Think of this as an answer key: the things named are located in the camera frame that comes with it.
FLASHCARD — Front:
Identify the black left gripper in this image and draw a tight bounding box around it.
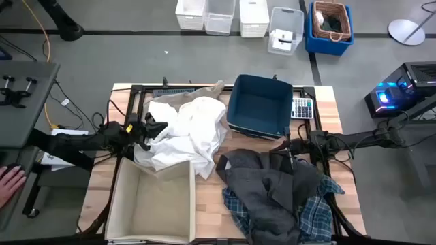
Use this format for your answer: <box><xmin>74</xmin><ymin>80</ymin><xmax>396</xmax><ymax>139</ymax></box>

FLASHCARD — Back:
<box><xmin>128</xmin><ymin>112</ymin><xmax>170</xmax><ymax>152</ymax></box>

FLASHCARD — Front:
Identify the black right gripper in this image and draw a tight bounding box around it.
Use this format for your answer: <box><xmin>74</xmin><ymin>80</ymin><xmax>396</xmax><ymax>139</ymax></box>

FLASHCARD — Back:
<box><xmin>268</xmin><ymin>137</ymin><xmax>320</xmax><ymax>157</ymax></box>

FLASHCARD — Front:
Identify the white garment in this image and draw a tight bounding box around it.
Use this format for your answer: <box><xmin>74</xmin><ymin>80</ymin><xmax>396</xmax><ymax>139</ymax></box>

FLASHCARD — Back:
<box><xmin>133</xmin><ymin>96</ymin><xmax>228</xmax><ymax>180</ymax></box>

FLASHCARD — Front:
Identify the beige garment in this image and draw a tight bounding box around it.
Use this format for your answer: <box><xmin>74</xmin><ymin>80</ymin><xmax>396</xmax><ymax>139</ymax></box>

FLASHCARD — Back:
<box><xmin>142</xmin><ymin>80</ymin><xmax>225</xmax><ymax>116</ymax></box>

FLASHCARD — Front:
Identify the dark grey garment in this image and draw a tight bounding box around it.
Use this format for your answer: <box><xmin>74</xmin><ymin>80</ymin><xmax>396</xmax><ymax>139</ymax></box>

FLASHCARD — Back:
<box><xmin>215</xmin><ymin>148</ymin><xmax>323</xmax><ymax>245</ymax></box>

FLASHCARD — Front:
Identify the grey power strip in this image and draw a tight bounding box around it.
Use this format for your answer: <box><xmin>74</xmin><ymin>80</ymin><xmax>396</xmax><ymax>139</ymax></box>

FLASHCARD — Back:
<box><xmin>152</xmin><ymin>88</ymin><xmax>198</xmax><ymax>98</ymax></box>

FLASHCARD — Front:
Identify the grey calculator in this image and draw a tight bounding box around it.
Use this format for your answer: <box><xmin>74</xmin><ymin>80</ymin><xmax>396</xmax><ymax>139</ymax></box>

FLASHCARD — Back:
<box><xmin>291</xmin><ymin>97</ymin><xmax>314</xmax><ymax>120</ymax></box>

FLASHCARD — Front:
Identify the blue fabric bin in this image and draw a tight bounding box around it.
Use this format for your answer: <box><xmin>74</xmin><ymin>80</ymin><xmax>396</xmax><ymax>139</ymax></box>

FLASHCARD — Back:
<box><xmin>226</xmin><ymin>73</ymin><xmax>294</xmax><ymax>140</ymax></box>

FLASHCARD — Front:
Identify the blue plaid shirt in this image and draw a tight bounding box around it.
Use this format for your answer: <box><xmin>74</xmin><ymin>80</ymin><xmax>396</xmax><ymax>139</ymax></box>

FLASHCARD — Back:
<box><xmin>222</xmin><ymin>158</ymin><xmax>345</xmax><ymax>243</ymax></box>

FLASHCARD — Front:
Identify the beige fabric bin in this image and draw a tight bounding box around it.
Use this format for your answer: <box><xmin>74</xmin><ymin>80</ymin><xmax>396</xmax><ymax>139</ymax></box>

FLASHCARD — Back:
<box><xmin>104</xmin><ymin>156</ymin><xmax>197</xmax><ymax>245</ymax></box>

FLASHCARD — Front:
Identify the white power box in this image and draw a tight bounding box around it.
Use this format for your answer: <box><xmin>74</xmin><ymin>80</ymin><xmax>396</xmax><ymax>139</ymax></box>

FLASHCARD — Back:
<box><xmin>50</xmin><ymin>128</ymin><xmax>89</xmax><ymax>137</ymax></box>

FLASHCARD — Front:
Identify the white box with black band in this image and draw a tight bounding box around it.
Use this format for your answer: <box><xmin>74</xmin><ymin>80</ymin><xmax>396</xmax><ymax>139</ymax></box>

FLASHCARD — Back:
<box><xmin>272</xmin><ymin>29</ymin><xmax>294</xmax><ymax>52</ymax></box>

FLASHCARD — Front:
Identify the blue plastic crate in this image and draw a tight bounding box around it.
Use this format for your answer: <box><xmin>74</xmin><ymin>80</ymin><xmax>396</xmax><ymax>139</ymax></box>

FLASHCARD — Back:
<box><xmin>305</xmin><ymin>2</ymin><xmax>355</xmax><ymax>56</ymax></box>

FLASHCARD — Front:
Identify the white lattice basket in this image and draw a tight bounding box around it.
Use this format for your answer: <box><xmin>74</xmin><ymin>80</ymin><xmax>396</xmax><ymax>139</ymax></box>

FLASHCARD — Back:
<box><xmin>238</xmin><ymin>0</ymin><xmax>270</xmax><ymax>38</ymax></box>
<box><xmin>175</xmin><ymin>0</ymin><xmax>206</xmax><ymax>31</ymax></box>

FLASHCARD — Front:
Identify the grey desk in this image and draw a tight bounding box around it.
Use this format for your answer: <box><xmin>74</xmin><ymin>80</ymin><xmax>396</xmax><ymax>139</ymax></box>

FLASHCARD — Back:
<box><xmin>0</xmin><ymin>60</ymin><xmax>61</xmax><ymax>149</ymax></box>

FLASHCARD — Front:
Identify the clear plastic bin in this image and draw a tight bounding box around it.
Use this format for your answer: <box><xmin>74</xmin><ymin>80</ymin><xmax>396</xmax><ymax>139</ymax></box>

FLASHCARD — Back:
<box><xmin>204</xmin><ymin>0</ymin><xmax>236</xmax><ymax>36</ymax></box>
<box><xmin>267</xmin><ymin>7</ymin><xmax>305</xmax><ymax>56</ymax></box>

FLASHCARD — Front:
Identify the black computer with blue lights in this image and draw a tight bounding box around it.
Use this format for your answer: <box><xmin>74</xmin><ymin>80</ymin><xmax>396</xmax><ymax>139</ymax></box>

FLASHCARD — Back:
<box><xmin>364</xmin><ymin>61</ymin><xmax>436</xmax><ymax>119</ymax></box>

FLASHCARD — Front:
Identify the dark cloth in basket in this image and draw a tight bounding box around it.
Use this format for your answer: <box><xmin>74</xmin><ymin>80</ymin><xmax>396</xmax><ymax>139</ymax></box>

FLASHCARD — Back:
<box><xmin>322</xmin><ymin>15</ymin><xmax>343</xmax><ymax>33</ymax></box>

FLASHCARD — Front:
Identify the black stand leg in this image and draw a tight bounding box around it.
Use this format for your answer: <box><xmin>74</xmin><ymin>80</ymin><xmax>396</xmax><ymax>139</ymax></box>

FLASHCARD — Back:
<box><xmin>36</xmin><ymin>0</ymin><xmax>85</xmax><ymax>42</ymax></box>

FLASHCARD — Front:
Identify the wicker basket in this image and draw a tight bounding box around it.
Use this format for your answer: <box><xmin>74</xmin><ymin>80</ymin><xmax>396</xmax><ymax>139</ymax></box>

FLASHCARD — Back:
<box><xmin>312</xmin><ymin>0</ymin><xmax>352</xmax><ymax>42</ymax></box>

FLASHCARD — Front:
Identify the person's hand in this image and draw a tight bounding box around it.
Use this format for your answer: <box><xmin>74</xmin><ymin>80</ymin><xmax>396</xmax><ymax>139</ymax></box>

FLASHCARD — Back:
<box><xmin>0</xmin><ymin>165</ymin><xmax>27</xmax><ymax>208</ymax></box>

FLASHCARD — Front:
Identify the round grey stand base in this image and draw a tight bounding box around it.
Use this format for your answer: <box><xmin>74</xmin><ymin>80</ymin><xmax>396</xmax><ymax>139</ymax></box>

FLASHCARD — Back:
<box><xmin>388</xmin><ymin>6</ymin><xmax>436</xmax><ymax>46</ymax></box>

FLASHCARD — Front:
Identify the black metal frame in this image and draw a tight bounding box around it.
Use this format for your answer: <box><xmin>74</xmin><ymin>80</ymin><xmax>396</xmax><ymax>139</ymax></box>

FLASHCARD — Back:
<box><xmin>80</xmin><ymin>76</ymin><xmax>367</xmax><ymax>245</ymax></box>

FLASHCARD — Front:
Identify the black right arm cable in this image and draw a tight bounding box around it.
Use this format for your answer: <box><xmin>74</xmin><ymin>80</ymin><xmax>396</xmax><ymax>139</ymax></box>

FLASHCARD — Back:
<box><xmin>298</xmin><ymin>122</ymin><xmax>357</xmax><ymax>181</ymax></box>

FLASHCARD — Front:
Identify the black floor cable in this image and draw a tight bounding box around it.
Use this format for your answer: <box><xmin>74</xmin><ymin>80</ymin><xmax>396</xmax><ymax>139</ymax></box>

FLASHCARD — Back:
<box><xmin>49</xmin><ymin>80</ymin><xmax>134</xmax><ymax>133</ymax></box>

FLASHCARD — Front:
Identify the yellow cable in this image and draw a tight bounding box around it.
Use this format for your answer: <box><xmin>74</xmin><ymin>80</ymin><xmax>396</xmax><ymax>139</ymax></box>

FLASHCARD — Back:
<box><xmin>22</xmin><ymin>0</ymin><xmax>61</xmax><ymax>129</ymax></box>

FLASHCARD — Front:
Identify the black clamp mount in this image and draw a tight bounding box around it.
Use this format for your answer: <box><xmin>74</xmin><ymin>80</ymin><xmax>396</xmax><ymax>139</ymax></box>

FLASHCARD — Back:
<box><xmin>0</xmin><ymin>74</ymin><xmax>37</xmax><ymax>109</ymax></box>

